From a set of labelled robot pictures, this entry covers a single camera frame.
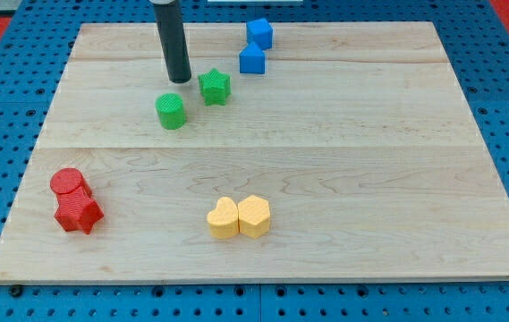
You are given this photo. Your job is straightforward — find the green star block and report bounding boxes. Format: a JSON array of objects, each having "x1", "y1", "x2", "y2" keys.
[{"x1": 198, "y1": 68, "x2": 231, "y2": 106}]

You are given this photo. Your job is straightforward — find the blue triangle block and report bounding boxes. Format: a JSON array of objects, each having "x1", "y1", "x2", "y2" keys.
[{"x1": 239, "y1": 42, "x2": 266, "y2": 74}]

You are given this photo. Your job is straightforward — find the red star block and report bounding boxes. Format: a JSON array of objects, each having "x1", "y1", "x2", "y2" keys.
[{"x1": 55, "y1": 187, "x2": 104, "y2": 234}]

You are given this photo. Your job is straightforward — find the yellow hexagon block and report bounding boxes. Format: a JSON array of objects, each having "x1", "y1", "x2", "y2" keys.
[{"x1": 238, "y1": 195, "x2": 271, "y2": 239}]

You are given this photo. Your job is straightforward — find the yellow heart block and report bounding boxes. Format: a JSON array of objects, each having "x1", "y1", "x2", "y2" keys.
[{"x1": 207, "y1": 197, "x2": 239, "y2": 239}]

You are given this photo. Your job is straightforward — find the light wooden board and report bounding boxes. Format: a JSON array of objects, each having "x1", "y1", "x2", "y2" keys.
[{"x1": 0, "y1": 21, "x2": 509, "y2": 285}]

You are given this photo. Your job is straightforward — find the green cylinder block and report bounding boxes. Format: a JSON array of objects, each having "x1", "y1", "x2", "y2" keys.
[{"x1": 155, "y1": 93, "x2": 186, "y2": 130}]

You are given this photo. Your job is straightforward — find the blue cube block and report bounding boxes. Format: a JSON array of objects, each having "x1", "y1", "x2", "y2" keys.
[{"x1": 246, "y1": 18, "x2": 274, "y2": 50}]

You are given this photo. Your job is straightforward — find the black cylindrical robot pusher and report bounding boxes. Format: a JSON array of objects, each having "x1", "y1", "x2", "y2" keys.
[{"x1": 150, "y1": 0, "x2": 191, "y2": 84}]

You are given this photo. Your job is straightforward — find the red cylinder block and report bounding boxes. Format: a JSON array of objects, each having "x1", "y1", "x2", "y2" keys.
[{"x1": 50, "y1": 168, "x2": 92, "y2": 197}]

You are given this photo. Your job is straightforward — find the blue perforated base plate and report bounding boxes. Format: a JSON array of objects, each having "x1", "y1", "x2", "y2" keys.
[{"x1": 0, "y1": 1, "x2": 509, "y2": 321}]

